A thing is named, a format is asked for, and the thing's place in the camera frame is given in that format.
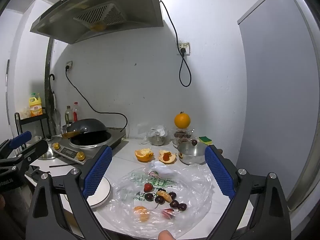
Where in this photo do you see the glass jar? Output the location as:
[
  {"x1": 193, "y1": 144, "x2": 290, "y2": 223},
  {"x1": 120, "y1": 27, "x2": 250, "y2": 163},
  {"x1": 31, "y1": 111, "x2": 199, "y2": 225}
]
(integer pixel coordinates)
[{"x1": 172, "y1": 127, "x2": 195, "y2": 145}]

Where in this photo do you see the grey door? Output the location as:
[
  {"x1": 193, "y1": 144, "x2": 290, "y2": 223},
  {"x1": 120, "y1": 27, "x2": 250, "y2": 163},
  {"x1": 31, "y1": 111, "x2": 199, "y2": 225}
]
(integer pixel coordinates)
[{"x1": 237, "y1": 0, "x2": 319, "y2": 205}]

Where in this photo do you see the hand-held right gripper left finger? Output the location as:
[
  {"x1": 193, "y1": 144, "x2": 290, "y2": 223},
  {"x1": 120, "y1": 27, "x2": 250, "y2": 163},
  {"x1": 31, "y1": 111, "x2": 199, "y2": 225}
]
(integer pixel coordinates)
[{"x1": 26, "y1": 145, "x2": 118, "y2": 240}]

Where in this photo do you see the grey vertical pipe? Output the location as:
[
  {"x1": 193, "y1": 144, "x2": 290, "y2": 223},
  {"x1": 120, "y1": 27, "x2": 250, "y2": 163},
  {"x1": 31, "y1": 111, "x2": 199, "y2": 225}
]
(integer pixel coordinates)
[{"x1": 44, "y1": 39, "x2": 55, "y2": 135}]

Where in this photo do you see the steel induction cooker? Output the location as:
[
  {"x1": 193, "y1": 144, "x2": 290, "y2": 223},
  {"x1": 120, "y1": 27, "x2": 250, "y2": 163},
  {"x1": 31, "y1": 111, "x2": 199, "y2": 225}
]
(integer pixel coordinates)
[{"x1": 51, "y1": 127, "x2": 127, "y2": 165}]

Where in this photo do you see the crumpled clear plastic wrap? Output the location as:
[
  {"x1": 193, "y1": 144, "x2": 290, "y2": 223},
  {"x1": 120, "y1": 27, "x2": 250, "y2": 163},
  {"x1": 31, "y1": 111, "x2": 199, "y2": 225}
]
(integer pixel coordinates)
[{"x1": 142, "y1": 124, "x2": 167, "y2": 145}]

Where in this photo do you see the steel pot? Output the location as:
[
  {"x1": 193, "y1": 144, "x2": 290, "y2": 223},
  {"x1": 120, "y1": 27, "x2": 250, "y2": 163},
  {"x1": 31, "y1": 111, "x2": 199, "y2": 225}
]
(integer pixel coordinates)
[{"x1": 178, "y1": 152, "x2": 207, "y2": 165}]

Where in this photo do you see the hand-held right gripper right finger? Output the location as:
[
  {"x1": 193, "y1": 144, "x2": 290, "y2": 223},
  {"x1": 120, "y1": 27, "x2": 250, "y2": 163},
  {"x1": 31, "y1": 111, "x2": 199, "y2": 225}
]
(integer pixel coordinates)
[{"x1": 204, "y1": 145, "x2": 292, "y2": 240}]

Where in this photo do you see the printed clear plastic bag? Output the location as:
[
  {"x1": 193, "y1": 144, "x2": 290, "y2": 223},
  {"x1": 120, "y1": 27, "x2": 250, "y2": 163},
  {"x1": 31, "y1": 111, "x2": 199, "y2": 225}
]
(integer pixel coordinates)
[{"x1": 107, "y1": 161, "x2": 213, "y2": 238}]

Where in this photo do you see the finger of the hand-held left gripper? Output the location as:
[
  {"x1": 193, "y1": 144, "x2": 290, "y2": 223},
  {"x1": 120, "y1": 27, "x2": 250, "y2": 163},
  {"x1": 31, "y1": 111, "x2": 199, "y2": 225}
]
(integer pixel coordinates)
[
  {"x1": 0, "y1": 131, "x2": 32, "y2": 157},
  {"x1": 14, "y1": 140, "x2": 49, "y2": 171}
]

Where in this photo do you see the black cooker power cable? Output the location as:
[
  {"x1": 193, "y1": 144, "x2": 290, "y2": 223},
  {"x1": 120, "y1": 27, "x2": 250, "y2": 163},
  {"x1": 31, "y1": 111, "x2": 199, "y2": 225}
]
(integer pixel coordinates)
[{"x1": 65, "y1": 65, "x2": 128, "y2": 137}]

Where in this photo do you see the dark oil bottle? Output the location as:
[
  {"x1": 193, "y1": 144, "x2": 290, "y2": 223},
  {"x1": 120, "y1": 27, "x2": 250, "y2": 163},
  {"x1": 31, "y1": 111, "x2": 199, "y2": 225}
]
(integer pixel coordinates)
[{"x1": 64, "y1": 105, "x2": 73, "y2": 125}]

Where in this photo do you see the black metal rack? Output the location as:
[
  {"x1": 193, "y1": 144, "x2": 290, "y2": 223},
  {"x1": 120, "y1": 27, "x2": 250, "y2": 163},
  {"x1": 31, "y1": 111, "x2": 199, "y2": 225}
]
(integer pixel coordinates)
[{"x1": 14, "y1": 107, "x2": 50, "y2": 150}]

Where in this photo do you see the black folded umbrella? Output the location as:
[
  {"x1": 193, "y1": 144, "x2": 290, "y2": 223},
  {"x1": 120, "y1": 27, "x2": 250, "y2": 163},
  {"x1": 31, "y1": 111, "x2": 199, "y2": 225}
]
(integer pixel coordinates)
[{"x1": 48, "y1": 74, "x2": 58, "y2": 135}]

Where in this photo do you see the black wok with wooden handle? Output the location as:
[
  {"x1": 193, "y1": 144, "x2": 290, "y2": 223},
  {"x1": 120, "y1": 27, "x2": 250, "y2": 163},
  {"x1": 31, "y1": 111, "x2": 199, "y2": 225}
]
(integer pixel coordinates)
[{"x1": 62, "y1": 118, "x2": 108, "y2": 138}]

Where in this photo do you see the yellow detergent bottle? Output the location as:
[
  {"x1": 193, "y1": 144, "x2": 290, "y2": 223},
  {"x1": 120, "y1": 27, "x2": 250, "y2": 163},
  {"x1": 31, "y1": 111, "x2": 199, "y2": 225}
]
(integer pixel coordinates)
[{"x1": 28, "y1": 93, "x2": 43, "y2": 117}]

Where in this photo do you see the steel wok lid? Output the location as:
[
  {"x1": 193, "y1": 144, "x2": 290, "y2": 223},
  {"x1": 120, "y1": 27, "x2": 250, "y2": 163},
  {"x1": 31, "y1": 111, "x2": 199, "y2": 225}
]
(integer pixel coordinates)
[{"x1": 37, "y1": 145, "x2": 60, "y2": 160}]

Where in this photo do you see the steel pot lid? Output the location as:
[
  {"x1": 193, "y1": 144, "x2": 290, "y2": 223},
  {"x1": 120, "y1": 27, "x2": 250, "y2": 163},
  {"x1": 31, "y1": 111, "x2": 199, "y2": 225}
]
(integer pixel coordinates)
[{"x1": 177, "y1": 139, "x2": 207, "y2": 157}]

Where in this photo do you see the small metal container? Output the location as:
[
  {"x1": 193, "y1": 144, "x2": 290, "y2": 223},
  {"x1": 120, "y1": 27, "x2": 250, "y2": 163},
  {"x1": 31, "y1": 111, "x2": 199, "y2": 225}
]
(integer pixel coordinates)
[{"x1": 25, "y1": 166, "x2": 42, "y2": 178}]

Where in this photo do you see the whole orange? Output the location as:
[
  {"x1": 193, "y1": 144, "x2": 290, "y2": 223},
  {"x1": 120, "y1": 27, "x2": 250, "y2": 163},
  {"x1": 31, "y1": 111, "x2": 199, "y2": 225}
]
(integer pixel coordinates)
[{"x1": 174, "y1": 112, "x2": 191, "y2": 129}]

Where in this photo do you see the small orange peel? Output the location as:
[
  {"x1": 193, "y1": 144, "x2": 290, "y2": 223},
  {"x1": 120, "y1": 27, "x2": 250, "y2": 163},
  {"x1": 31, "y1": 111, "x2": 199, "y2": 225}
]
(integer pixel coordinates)
[{"x1": 158, "y1": 150, "x2": 177, "y2": 165}]

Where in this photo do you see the large orange peel half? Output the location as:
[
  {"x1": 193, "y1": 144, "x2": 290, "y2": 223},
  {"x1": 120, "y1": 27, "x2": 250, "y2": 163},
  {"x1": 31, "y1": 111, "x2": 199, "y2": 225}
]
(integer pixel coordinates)
[{"x1": 135, "y1": 148, "x2": 154, "y2": 162}]

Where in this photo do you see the white plate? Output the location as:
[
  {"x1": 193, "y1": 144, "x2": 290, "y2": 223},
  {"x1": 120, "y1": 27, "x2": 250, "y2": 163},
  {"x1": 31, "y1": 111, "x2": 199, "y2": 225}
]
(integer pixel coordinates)
[{"x1": 86, "y1": 176, "x2": 112, "y2": 208}]

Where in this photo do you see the black hood power cable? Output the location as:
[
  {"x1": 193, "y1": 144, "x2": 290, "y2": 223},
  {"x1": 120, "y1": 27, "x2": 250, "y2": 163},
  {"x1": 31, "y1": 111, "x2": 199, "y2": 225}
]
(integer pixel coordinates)
[{"x1": 159, "y1": 0, "x2": 192, "y2": 87}]

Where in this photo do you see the white wall socket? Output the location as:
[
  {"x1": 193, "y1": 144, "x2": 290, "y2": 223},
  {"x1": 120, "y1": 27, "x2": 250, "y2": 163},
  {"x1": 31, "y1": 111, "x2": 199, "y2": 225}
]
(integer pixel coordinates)
[{"x1": 177, "y1": 42, "x2": 191, "y2": 55}]

